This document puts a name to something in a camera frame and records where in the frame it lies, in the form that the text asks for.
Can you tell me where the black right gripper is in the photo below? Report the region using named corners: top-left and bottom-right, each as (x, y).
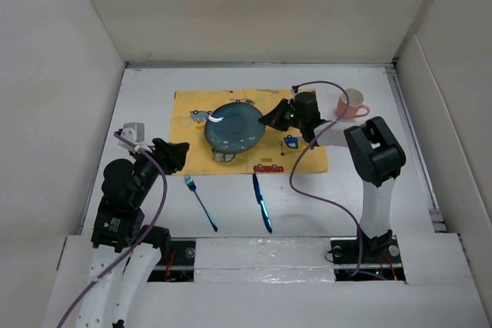
top-left (258, 98), bottom-right (305, 131)

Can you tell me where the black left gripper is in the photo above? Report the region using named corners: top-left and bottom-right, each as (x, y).
top-left (129, 137), bottom-right (188, 204)

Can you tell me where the pink ceramic mug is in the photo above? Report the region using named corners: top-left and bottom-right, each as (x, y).
top-left (335, 88), bottom-right (371, 120)

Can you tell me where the dark teal ceramic plate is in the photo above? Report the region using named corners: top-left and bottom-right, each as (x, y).
top-left (204, 102), bottom-right (265, 154)

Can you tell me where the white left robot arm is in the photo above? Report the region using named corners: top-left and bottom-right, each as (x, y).
top-left (75, 131), bottom-right (190, 327)

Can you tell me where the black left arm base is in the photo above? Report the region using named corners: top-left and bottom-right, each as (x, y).
top-left (148, 238), bottom-right (196, 283)

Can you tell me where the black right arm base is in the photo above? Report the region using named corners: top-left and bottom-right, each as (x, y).
top-left (324, 232), bottom-right (406, 282)

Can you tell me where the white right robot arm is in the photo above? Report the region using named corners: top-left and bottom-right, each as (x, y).
top-left (258, 89), bottom-right (406, 262)

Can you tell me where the blue metal fork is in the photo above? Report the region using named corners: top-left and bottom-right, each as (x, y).
top-left (184, 175), bottom-right (218, 232)

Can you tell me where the blue metal knife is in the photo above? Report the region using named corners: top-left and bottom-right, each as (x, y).
top-left (252, 174), bottom-right (273, 234)

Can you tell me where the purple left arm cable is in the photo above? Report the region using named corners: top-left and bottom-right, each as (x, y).
top-left (57, 131), bottom-right (168, 328)

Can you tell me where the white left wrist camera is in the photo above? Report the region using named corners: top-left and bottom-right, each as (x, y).
top-left (114, 122), bottom-right (151, 153)

